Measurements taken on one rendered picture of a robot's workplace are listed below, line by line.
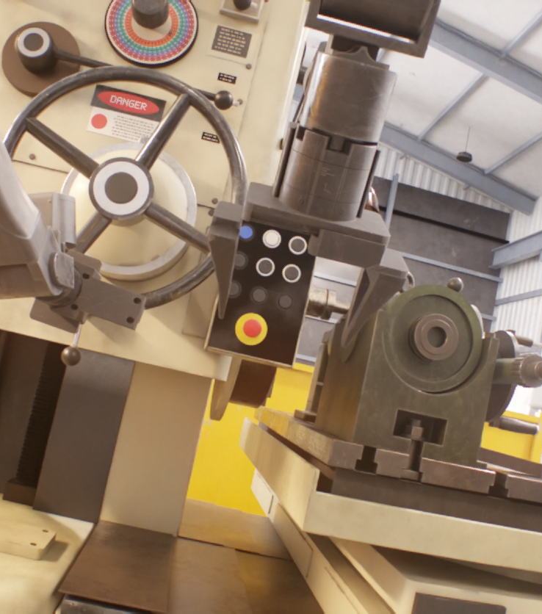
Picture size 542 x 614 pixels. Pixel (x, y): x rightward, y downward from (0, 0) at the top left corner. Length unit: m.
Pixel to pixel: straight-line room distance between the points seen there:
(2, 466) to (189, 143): 1.15
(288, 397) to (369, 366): 2.54
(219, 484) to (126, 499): 1.81
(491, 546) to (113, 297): 0.73
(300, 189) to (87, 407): 1.46
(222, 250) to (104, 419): 1.42
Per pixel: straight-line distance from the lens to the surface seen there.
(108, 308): 0.82
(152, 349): 1.18
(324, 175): 0.44
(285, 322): 1.08
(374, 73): 0.43
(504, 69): 12.43
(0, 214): 0.65
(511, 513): 1.24
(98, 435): 1.85
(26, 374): 1.98
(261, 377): 1.38
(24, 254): 0.67
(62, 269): 0.72
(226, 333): 1.07
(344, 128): 0.43
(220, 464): 3.62
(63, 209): 0.79
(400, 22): 0.44
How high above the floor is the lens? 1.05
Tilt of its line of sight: 7 degrees up
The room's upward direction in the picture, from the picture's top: 13 degrees clockwise
